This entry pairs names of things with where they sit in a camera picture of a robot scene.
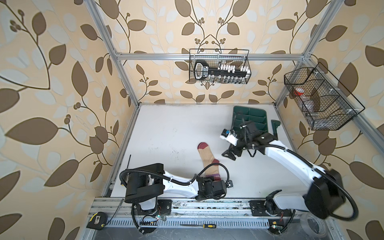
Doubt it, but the black yellow tape measure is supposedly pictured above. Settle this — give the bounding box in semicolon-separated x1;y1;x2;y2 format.
87;212;108;231

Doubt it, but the green handled tool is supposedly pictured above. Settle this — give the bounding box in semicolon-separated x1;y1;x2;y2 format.
271;120;281;140

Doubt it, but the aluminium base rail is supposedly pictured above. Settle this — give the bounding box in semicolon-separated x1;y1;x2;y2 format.
88;198;336;230

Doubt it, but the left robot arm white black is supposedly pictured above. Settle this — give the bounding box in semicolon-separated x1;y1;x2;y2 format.
119;163;233;216

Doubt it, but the black socket set holder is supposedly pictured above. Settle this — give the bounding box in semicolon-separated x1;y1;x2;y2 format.
192;60;251;80

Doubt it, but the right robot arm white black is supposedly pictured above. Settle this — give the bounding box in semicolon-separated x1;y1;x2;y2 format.
220;121;359;222

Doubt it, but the yellow black handled knife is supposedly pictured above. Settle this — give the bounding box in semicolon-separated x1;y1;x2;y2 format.
180;224;217;229

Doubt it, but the clear tape roll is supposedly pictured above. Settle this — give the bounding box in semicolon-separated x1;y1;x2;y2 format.
300;212;328;238

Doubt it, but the red capped jar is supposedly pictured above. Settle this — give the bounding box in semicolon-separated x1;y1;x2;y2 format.
293;88;305;97

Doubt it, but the right wall wire basket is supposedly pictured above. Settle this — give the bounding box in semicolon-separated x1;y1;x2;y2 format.
284;62;366;131

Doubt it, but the green compartment tray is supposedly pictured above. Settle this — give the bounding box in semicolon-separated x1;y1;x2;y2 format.
232;106;269;133

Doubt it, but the back wall wire basket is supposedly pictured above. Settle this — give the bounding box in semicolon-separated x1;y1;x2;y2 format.
189;48;252;85

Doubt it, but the wall wire basket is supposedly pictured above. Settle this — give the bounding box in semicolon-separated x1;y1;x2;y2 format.
189;48;252;85
284;62;366;131

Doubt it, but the beige maroon striped sock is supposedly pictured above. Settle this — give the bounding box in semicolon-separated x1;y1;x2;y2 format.
197;142;221;181

